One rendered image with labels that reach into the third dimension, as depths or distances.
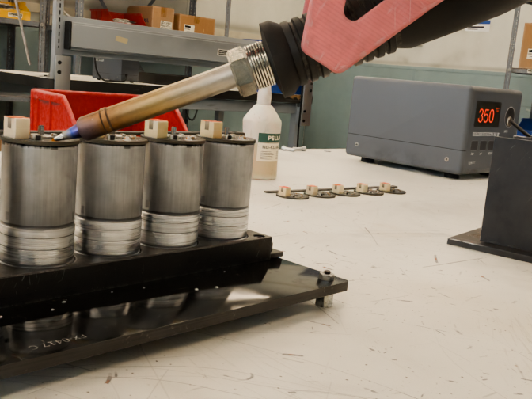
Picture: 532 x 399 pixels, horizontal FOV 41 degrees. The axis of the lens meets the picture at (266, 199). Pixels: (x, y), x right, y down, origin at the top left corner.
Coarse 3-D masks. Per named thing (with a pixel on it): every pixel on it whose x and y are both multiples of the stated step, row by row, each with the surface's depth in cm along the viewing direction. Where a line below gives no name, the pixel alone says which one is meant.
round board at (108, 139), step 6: (108, 138) 25; (114, 138) 25; (132, 138) 26; (138, 138) 26; (144, 138) 26; (114, 144) 24; (120, 144) 25; (126, 144) 25; (132, 144) 25; (138, 144) 25
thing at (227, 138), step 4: (196, 136) 29; (200, 136) 29; (224, 136) 29; (228, 136) 29; (232, 136) 29; (236, 136) 30; (240, 136) 30; (244, 136) 30; (208, 140) 29; (212, 140) 29; (216, 140) 29; (220, 140) 28; (224, 140) 28; (228, 140) 28; (232, 140) 29; (236, 140) 29; (240, 140) 29; (244, 140) 29; (248, 140) 29; (252, 140) 29
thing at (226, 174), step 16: (208, 144) 29; (224, 144) 29; (240, 144) 29; (208, 160) 29; (224, 160) 29; (240, 160) 29; (208, 176) 29; (224, 176) 29; (240, 176) 29; (208, 192) 29; (224, 192) 29; (240, 192) 29; (208, 208) 29; (224, 208) 29; (240, 208) 29; (208, 224) 29; (224, 224) 29; (240, 224) 30; (224, 240) 29
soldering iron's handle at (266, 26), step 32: (352, 0) 22; (448, 0) 21; (480, 0) 22; (512, 0) 22; (288, 32) 22; (416, 32) 22; (448, 32) 22; (288, 64) 22; (320, 64) 22; (288, 96) 23
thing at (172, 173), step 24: (168, 144) 27; (168, 168) 27; (192, 168) 27; (144, 192) 27; (168, 192) 27; (192, 192) 27; (144, 216) 27; (168, 216) 27; (192, 216) 28; (144, 240) 27; (168, 240) 27; (192, 240) 28
